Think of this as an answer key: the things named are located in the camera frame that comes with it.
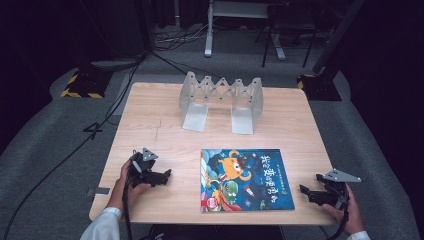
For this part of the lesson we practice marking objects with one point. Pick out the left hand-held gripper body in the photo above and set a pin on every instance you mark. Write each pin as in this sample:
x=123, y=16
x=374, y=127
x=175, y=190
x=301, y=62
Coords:
x=141, y=168

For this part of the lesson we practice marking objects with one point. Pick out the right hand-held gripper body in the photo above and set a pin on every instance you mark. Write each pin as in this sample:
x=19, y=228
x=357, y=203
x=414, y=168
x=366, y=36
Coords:
x=333, y=191

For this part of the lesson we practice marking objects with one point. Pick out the blue cartoon picture book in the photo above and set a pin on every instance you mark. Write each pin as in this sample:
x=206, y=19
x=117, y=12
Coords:
x=245, y=180

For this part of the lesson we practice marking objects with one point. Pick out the grey expandable metal book rack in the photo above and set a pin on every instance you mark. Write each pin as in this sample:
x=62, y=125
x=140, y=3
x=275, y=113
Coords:
x=243, y=100

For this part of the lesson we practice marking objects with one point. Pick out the person's left hand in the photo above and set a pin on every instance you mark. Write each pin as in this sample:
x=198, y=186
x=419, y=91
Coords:
x=120, y=190

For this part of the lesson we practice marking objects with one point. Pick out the person's right hand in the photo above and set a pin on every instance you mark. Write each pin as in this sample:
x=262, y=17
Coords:
x=353, y=216

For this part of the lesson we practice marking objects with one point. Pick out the grey tape strip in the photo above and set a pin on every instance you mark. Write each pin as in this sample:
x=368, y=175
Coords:
x=102, y=191

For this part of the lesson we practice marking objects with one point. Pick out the black yellow striped stand base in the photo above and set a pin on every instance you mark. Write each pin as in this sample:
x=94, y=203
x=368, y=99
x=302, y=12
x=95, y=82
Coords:
x=85, y=85
x=320, y=87

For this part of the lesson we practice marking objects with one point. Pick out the black chair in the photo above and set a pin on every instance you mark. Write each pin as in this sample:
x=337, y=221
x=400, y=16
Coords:
x=286, y=20

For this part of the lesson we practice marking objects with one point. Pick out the grey slanted stand post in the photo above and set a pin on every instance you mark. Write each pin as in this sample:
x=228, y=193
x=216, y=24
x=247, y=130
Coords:
x=336, y=36

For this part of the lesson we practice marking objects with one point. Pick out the white desk frame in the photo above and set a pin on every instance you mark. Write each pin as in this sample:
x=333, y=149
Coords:
x=209, y=33

